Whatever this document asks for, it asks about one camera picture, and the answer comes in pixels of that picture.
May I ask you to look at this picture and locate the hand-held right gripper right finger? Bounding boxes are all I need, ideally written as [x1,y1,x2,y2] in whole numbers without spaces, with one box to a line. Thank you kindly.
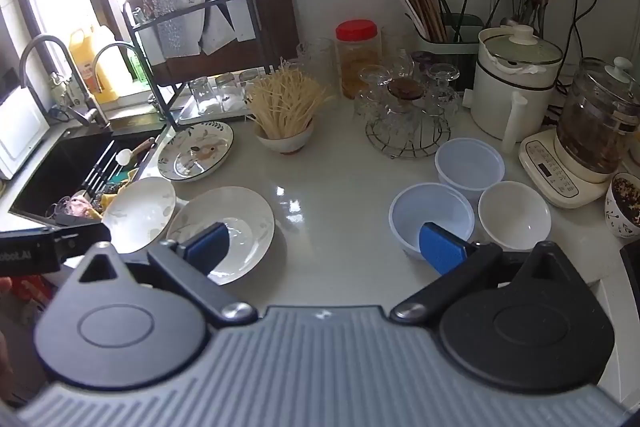
[389,221,581,326]

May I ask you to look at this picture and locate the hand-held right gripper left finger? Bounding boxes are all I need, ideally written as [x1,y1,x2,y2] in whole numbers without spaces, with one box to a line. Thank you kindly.
[65,222,260,328]

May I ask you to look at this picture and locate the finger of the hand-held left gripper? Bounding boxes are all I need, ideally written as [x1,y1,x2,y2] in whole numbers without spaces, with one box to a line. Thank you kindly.
[52,215,112,258]

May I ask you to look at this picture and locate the translucent plastic bowl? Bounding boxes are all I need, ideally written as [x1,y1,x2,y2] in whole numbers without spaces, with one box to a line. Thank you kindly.
[389,182,475,262]
[434,137,506,194]

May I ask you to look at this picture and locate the white leaf print plate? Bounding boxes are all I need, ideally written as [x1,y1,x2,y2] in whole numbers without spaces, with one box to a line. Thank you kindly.
[101,177,178,254]
[166,186,276,286]

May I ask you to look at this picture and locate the white ceramic bowl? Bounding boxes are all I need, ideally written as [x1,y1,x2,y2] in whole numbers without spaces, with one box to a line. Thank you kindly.
[477,180,552,252]

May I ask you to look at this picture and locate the floral rimmed plate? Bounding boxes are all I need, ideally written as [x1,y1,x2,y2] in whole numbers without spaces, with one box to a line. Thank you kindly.
[157,121,235,182]

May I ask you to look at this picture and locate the black kitchen sink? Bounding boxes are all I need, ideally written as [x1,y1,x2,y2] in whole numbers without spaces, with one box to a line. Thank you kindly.
[9,126,168,229]

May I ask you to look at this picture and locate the white appliance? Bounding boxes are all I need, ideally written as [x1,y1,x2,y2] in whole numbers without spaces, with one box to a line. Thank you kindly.
[0,85,52,181]

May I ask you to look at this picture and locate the steel drain tray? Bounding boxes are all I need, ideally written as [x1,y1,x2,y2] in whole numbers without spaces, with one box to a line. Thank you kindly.
[177,70,263,124]

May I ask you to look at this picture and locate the small drinking glass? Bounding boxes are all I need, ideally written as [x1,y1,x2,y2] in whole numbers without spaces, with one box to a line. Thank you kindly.
[215,73,242,112]
[239,68,263,98]
[189,77,217,116]

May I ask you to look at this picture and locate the cluster of glass cups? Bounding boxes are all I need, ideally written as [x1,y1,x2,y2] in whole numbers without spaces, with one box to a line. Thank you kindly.
[352,49,462,138]

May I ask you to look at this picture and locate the bundle of dried noodles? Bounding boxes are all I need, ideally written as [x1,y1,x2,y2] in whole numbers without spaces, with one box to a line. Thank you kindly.
[246,58,332,141]

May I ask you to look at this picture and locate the yellow plastic bottle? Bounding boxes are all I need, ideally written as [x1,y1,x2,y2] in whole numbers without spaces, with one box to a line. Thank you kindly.
[69,25,122,104]

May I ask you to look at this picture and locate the green bottle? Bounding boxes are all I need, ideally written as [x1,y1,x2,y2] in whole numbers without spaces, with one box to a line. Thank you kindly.
[131,51,149,84]

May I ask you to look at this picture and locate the white electric cooking pot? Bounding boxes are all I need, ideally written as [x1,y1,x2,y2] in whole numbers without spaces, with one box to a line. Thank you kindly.
[462,24,566,156]

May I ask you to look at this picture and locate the chrome faucet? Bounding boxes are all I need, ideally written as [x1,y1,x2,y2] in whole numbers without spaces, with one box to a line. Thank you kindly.
[92,42,152,84]

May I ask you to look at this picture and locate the tall grey faucet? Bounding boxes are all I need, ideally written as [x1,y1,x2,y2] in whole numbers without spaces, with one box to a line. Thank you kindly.
[19,34,113,132]

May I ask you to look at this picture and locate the patterned bowl with dark grains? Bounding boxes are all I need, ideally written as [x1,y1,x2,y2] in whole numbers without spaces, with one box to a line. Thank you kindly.
[604,171,640,240]

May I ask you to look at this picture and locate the black induction cooker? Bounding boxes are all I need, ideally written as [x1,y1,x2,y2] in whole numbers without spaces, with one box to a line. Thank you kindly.
[619,241,640,290]

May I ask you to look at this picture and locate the glass kettle with white knob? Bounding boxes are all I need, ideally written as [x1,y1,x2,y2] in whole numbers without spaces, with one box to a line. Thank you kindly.
[555,56,640,174]

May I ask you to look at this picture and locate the green chopstick holder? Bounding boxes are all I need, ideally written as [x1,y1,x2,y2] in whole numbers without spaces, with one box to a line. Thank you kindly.
[416,14,484,68]

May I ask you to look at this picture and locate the black metal knife rack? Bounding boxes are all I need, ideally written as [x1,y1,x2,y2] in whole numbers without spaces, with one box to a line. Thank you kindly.
[122,0,267,132]

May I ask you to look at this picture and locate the red lid plastic jar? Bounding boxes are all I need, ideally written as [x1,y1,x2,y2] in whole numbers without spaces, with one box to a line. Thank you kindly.
[335,20,384,100]

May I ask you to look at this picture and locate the glass tumbler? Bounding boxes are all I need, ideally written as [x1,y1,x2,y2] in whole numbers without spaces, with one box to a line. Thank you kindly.
[296,37,337,94]

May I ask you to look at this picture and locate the steel cleaver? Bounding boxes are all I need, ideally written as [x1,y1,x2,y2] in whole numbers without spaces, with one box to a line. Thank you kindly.
[148,0,209,60]

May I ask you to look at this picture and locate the bundle of black chopsticks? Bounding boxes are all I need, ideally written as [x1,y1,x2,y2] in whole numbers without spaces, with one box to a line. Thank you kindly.
[434,0,474,44]

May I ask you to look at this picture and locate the bundle of wooden chopsticks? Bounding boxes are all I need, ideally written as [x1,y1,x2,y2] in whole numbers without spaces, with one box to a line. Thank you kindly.
[395,0,450,44]

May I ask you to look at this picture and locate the dark wooden cutting board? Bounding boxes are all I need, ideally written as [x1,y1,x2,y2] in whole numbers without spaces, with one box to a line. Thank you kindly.
[126,0,302,80]

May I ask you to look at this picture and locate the black power cables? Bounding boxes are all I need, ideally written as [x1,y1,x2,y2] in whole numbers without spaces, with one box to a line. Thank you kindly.
[547,0,603,128]

